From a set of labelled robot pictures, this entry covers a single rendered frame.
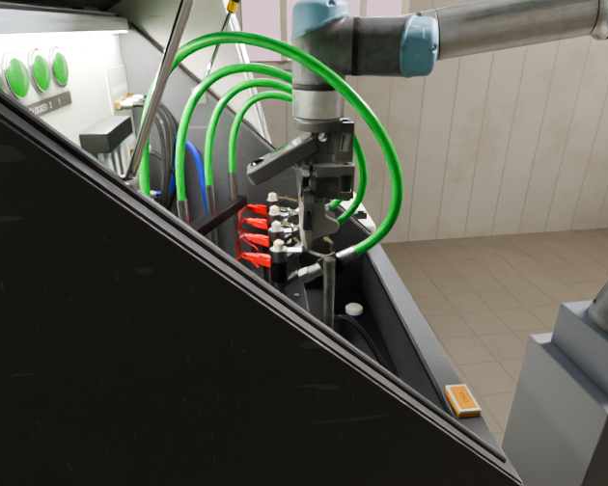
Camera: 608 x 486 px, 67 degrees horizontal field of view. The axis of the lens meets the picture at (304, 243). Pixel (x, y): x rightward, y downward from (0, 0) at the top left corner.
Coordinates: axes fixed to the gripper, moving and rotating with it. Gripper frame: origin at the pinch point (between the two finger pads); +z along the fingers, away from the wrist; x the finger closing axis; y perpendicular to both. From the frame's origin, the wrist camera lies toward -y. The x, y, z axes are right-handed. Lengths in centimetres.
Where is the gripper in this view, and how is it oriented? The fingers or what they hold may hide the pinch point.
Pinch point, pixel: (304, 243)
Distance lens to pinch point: 75.7
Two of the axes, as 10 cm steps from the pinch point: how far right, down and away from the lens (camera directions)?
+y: 9.9, -0.4, 0.9
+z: 0.0, 9.0, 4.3
